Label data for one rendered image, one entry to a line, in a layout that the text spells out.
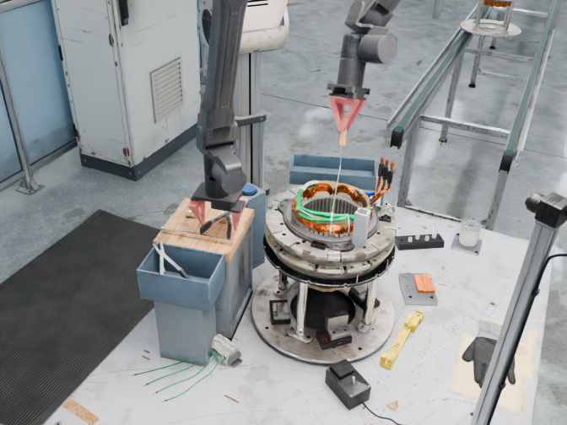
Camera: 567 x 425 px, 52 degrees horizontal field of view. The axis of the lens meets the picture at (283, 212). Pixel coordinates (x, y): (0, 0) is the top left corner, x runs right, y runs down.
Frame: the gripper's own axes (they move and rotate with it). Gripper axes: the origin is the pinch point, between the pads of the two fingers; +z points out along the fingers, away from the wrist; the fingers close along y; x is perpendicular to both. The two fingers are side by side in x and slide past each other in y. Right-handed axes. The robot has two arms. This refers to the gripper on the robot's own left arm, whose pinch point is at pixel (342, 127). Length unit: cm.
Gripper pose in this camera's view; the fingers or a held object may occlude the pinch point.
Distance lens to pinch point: 132.5
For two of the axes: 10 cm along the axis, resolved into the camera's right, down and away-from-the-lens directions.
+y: 4.7, -1.3, 8.7
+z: -1.3, 9.7, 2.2
